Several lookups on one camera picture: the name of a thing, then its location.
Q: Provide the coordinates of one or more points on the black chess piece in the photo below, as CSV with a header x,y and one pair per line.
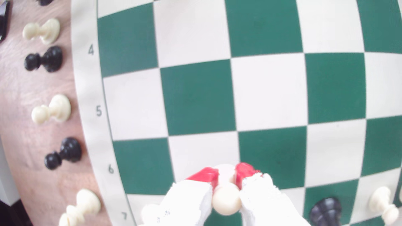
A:
x,y
44,2

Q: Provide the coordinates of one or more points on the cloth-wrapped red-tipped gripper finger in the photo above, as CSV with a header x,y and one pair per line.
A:
x,y
185,204
263,204

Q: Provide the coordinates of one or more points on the flat black object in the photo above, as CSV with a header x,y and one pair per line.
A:
x,y
3,18

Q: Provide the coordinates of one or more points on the green and white chess mat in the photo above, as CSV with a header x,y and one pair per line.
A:
x,y
270,94

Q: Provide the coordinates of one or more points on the black chess pawn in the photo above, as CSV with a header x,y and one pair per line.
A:
x,y
50,58
69,150

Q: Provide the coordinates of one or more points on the white chess pawn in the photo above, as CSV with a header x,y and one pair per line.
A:
x,y
380,201
58,108
226,199
86,202
45,30

